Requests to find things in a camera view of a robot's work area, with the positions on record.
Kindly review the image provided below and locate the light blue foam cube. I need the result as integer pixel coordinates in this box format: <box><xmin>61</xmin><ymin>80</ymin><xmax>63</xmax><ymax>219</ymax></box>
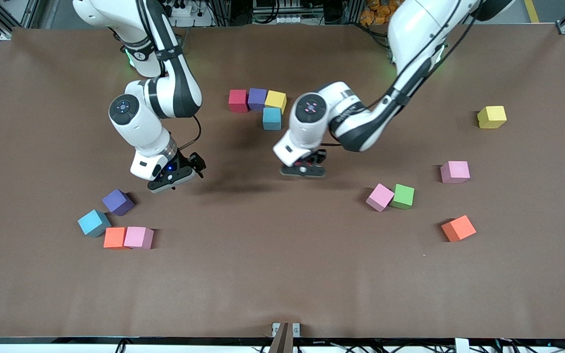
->
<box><xmin>262</xmin><ymin>107</ymin><xmax>283</xmax><ymax>131</ymax></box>
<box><xmin>77</xmin><ymin>209</ymin><xmax>112</xmax><ymax>238</ymax></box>

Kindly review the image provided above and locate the yellow foam cube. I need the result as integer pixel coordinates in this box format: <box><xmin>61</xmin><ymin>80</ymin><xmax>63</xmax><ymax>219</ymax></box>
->
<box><xmin>477</xmin><ymin>105</ymin><xmax>508</xmax><ymax>129</ymax></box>
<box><xmin>264</xmin><ymin>90</ymin><xmax>288</xmax><ymax>115</ymax></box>

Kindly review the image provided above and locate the pink foam cube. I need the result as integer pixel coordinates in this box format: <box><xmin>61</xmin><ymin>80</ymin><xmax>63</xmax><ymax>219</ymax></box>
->
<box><xmin>365</xmin><ymin>183</ymin><xmax>395</xmax><ymax>213</ymax></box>
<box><xmin>440</xmin><ymin>160</ymin><xmax>471</xmax><ymax>184</ymax></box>
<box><xmin>123</xmin><ymin>226</ymin><xmax>155</xmax><ymax>250</ymax></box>

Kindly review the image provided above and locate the purple foam cube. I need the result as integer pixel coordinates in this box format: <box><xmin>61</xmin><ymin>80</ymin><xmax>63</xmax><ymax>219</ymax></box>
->
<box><xmin>248</xmin><ymin>88</ymin><xmax>269</xmax><ymax>112</ymax></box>
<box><xmin>102</xmin><ymin>188</ymin><xmax>135</xmax><ymax>217</ymax></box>

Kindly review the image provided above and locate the green foam cube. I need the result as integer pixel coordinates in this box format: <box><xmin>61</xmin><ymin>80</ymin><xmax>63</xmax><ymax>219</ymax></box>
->
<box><xmin>391</xmin><ymin>184</ymin><xmax>415</xmax><ymax>210</ymax></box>

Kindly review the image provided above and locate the orange foam cube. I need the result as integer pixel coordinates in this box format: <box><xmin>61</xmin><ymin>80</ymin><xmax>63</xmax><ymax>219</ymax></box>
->
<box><xmin>441</xmin><ymin>215</ymin><xmax>477</xmax><ymax>243</ymax></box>
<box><xmin>103</xmin><ymin>227</ymin><xmax>128</xmax><ymax>250</ymax></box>

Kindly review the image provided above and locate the brown table cover sheet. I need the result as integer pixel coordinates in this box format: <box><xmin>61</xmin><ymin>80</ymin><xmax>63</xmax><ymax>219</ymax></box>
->
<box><xmin>0</xmin><ymin>25</ymin><xmax>565</xmax><ymax>339</ymax></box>

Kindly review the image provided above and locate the white power strip with plugs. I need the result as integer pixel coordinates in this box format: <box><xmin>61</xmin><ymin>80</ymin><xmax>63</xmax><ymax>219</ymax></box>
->
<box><xmin>167</xmin><ymin>0</ymin><xmax>215</xmax><ymax>28</ymax></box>

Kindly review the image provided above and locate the bag of orange fruit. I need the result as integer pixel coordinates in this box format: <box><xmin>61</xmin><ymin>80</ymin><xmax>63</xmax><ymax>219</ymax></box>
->
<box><xmin>360</xmin><ymin>0</ymin><xmax>397</xmax><ymax>25</ymax></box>

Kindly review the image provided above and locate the black table edge strip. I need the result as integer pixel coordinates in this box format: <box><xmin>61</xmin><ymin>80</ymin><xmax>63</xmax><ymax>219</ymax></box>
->
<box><xmin>0</xmin><ymin>336</ymin><xmax>565</xmax><ymax>345</ymax></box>

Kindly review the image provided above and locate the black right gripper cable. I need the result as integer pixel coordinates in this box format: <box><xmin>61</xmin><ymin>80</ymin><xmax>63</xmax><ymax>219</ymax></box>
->
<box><xmin>179</xmin><ymin>115</ymin><xmax>202</xmax><ymax>149</ymax></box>

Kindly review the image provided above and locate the grey bracket with brown post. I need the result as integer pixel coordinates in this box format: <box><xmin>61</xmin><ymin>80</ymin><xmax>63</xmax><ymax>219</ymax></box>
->
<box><xmin>271</xmin><ymin>322</ymin><xmax>301</xmax><ymax>353</ymax></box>

